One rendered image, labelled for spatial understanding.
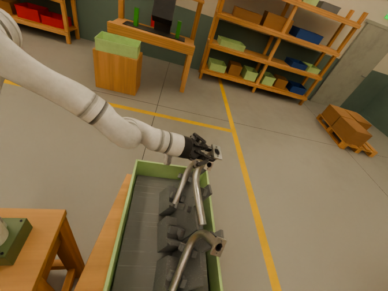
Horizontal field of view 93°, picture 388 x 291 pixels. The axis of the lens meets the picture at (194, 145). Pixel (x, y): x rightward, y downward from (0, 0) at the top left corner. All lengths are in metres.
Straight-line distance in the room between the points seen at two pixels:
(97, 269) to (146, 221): 0.26
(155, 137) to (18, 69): 0.31
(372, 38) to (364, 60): 0.55
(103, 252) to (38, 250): 0.23
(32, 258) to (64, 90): 0.70
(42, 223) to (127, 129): 0.67
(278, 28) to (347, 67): 2.61
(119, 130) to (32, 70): 0.19
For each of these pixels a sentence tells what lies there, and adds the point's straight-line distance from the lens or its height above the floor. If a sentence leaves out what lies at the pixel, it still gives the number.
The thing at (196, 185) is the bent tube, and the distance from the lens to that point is 0.74.
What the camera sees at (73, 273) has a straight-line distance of 1.60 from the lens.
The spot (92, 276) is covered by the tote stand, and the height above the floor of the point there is 0.79.
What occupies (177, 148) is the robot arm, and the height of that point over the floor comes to 1.37.
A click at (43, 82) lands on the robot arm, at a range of 0.48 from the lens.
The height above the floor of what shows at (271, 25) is 1.49.
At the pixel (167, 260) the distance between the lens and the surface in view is 0.87.
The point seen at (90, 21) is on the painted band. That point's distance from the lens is 5.80.
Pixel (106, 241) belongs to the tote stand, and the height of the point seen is 0.79.
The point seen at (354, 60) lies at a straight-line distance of 6.91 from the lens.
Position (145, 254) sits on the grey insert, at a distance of 0.95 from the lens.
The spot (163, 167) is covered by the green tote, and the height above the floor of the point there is 0.93.
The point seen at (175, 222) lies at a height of 0.91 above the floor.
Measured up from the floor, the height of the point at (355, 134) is 0.38.
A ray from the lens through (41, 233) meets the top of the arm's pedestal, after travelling 1.04.
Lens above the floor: 1.75
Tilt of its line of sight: 40 degrees down
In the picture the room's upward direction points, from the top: 20 degrees clockwise
